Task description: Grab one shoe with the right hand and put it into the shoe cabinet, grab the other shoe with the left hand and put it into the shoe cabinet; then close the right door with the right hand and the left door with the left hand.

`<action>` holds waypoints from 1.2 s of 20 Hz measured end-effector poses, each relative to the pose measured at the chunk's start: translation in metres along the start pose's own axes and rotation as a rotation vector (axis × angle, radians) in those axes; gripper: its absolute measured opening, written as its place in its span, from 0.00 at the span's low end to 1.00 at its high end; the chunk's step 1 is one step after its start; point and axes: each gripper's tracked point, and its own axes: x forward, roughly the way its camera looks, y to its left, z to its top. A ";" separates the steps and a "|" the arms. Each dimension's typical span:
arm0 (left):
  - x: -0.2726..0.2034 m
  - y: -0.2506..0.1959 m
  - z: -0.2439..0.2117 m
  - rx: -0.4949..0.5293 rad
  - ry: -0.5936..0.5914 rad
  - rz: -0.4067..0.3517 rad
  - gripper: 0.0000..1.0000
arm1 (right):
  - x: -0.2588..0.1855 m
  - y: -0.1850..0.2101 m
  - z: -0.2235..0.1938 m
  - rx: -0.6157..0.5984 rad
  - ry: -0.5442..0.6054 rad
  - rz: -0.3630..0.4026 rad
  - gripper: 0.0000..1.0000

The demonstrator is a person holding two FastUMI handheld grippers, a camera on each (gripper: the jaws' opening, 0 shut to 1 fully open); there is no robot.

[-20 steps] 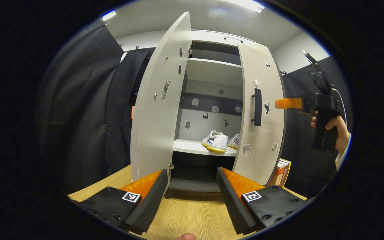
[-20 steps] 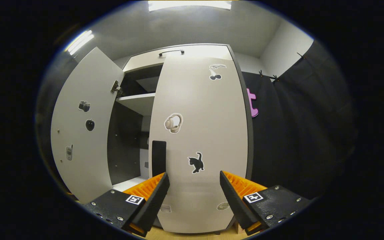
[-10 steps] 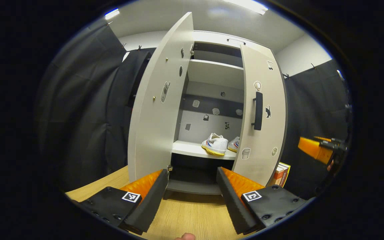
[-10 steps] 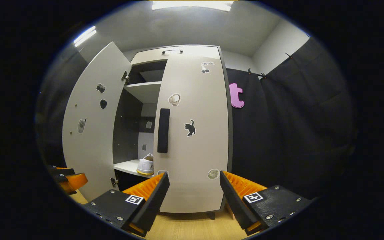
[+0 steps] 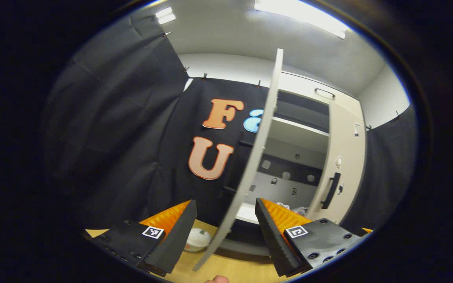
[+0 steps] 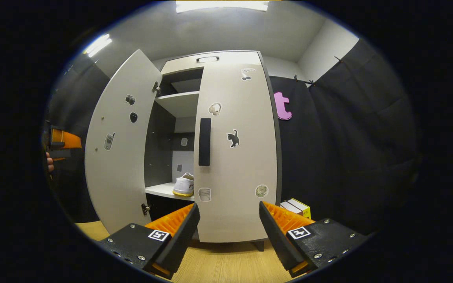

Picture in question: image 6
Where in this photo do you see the white canvas shoe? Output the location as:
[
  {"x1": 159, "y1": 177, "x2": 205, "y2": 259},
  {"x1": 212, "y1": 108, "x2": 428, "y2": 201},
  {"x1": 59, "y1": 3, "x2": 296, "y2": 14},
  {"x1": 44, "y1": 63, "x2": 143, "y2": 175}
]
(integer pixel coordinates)
[{"x1": 173, "y1": 172, "x2": 195, "y2": 197}]

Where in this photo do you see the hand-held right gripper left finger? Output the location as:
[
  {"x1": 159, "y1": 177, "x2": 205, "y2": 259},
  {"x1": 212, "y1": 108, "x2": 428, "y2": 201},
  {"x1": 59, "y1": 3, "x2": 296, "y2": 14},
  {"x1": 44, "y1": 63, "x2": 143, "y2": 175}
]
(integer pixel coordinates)
[{"x1": 100, "y1": 202, "x2": 201, "y2": 280}]

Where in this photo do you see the rectangular ceiling light panel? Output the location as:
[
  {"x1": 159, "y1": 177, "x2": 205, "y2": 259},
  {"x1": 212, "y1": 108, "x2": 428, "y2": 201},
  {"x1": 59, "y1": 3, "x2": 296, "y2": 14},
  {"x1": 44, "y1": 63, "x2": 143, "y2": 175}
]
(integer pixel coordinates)
[{"x1": 176, "y1": 1, "x2": 269, "y2": 13}]

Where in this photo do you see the white and grey shoe cabinet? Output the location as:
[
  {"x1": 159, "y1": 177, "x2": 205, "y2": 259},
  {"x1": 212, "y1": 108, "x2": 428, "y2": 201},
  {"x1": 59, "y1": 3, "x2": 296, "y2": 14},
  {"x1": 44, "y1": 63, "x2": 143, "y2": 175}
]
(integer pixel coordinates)
[{"x1": 84, "y1": 49, "x2": 283, "y2": 252}]

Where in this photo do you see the white cabinet door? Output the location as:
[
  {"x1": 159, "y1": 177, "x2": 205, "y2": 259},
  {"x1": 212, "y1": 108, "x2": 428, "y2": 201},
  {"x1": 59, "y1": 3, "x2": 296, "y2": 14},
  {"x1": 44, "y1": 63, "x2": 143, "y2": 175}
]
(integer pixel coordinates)
[
  {"x1": 84, "y1": 49, "x2": 162, "y2": 235},
  {"x1": 193, "y1": 63, "x2": 278, "y2": 243}
]

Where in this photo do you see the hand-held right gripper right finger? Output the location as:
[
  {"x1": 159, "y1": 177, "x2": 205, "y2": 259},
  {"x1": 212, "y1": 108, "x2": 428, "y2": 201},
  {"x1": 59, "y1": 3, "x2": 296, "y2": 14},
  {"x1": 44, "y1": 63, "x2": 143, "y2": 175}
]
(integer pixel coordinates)
[{"x1": 259, "y1": 201, "x2": 368, "y2": 278}]

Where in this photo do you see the yellow and red box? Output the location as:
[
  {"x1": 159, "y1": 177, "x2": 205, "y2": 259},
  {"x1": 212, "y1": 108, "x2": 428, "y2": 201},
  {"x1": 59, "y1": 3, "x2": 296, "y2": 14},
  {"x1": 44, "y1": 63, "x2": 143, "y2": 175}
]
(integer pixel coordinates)
[{"x1": 280, "y1": 198, "x2": 312, "y2": 220}]

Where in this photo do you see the long ceiling light tube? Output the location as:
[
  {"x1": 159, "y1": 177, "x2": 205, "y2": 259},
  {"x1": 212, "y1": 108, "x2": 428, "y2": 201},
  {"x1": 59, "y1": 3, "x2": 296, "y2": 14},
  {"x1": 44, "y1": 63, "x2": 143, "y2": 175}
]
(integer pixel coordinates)
[{"x1": 83, "y1": 33, "x2": 113, "y2": 58}]

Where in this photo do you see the black backdrop cloth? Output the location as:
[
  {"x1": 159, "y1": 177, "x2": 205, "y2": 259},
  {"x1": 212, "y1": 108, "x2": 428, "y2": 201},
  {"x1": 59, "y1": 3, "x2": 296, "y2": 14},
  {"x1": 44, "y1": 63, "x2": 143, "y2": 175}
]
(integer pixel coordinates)
[{"x1": 42, "y1": 37, "x2": 422, "y2": 236}]

